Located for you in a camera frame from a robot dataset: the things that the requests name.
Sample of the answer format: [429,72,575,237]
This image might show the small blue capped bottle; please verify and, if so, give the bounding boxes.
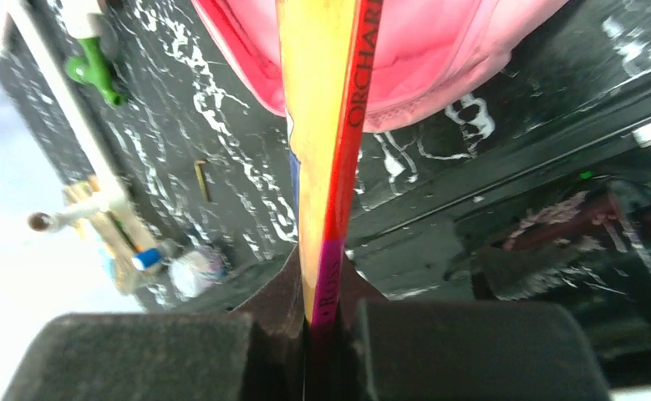
[131,247,163,272]

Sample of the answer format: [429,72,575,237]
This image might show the orange Othello book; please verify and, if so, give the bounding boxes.
[276,0,384,401]

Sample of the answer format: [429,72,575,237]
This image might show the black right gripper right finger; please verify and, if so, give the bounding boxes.
[336,261,611,400]

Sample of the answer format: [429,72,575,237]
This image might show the pink student backpack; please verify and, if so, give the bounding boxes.
[194,0,562,133]

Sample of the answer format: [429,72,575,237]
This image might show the white PVC pipe frame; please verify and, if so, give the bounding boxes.
[0,1,133,233]

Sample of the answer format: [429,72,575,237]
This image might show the orange book under Treehouse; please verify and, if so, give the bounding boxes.
[74,200,156,295]

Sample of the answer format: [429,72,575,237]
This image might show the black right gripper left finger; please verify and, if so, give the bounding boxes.
[3,252,303,400]

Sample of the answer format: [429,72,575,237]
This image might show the bent brown allen key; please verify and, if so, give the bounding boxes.
[194,160,211,202]

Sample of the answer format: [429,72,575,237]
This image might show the clear plastic cup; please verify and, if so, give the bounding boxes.
[168,245,226,298]

